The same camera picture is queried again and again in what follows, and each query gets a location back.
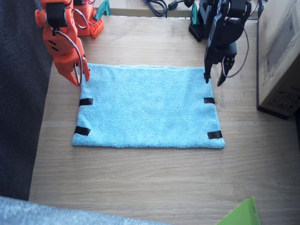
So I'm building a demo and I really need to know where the green plastic folder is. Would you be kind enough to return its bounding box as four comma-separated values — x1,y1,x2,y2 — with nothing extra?
215,197,261,225

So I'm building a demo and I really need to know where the brown cardboard box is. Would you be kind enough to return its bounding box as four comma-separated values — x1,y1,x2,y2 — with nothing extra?
256,0,300,120

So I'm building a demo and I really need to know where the black gripper servo wire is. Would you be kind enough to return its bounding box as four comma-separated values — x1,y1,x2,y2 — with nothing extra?
222,23,249,78

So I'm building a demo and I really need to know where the light blue towel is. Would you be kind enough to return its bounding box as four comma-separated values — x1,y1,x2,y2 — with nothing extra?
71,63,226,149

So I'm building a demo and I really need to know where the dark grey fabric panel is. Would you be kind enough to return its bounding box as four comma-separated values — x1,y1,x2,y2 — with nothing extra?
0,0,54,201

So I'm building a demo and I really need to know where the light grey fabric panel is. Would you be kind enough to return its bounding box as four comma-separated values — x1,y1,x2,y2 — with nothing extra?
0,195,174,225

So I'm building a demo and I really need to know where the green table clamp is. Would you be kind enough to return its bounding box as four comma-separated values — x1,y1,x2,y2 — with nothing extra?
92,0,110,21
191,2,200,26

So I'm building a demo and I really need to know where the black looped cable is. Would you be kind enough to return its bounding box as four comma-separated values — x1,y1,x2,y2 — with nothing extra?
142,0,169,17

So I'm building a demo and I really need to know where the black cable with ferrite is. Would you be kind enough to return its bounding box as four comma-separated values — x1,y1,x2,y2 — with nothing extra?
166,0,196,18

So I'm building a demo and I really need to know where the orange arm base wire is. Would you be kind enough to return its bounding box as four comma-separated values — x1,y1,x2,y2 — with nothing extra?
82,0,97,21

